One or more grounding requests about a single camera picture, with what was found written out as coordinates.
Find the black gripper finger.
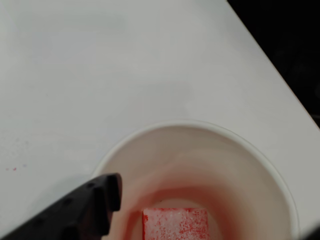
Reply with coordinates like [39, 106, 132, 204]
[0, 172, 124, 240]
[299, 224, 320, 240]

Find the red white foam cube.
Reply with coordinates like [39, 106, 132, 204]
[141, 207, 210, 240]

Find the beige paper cup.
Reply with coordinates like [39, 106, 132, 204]
[91, 119, 301, 240]

